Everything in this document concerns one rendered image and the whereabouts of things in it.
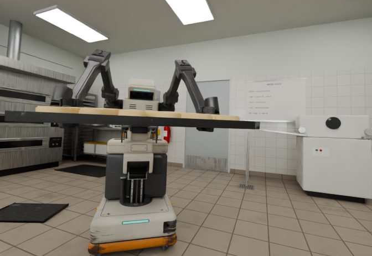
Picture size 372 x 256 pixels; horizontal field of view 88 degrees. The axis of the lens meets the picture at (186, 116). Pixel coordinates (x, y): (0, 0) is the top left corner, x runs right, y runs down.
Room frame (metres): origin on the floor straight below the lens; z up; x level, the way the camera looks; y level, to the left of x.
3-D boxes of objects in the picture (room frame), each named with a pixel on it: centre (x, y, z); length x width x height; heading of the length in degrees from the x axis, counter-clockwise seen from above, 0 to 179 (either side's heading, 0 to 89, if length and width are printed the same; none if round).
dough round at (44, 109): (0.31, 0.22, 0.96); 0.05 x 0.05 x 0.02
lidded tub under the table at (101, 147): (4.89, 1.96, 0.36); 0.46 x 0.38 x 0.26; 158
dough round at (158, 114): (0.36, 0.03, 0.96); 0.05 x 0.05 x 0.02
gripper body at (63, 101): (0.67, 0.42, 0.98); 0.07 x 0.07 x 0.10; 59
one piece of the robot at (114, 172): (1.83, 0.44, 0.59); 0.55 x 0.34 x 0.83; 104
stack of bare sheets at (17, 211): (2.05, 1.61, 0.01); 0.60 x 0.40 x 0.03; 92
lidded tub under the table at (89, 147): (5.04, 2.33, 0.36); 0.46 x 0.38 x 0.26; 156
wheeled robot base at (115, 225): (1.75, 0.42, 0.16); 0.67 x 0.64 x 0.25; 14
